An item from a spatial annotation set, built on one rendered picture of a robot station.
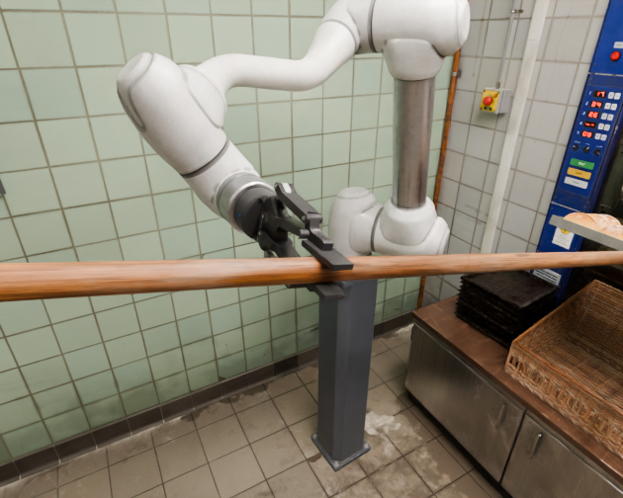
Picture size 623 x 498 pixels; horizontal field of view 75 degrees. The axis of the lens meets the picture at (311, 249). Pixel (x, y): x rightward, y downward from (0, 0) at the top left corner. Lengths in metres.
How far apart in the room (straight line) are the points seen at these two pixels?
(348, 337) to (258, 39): 1.17
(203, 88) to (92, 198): 1.09
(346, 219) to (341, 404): 0.81
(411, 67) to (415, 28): 0.08
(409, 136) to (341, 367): 0.92
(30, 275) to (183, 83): 0.38
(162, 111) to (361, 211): 0.82
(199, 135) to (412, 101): 0.59
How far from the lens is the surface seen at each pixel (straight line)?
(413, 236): 1.25
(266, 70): 0.81
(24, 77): 1.62
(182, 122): 0.64
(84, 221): 1.73
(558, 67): 2.02
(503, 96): 2.10
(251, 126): 1.75
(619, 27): 1.89
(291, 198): 0.53
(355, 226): 1.31
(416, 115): 1.09
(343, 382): 1.69
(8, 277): 0.38
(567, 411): 1.70
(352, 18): 1.05
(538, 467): 1.86
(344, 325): 1.50
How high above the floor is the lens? 1.73
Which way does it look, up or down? 28 degrees down
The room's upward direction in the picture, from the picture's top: straight up
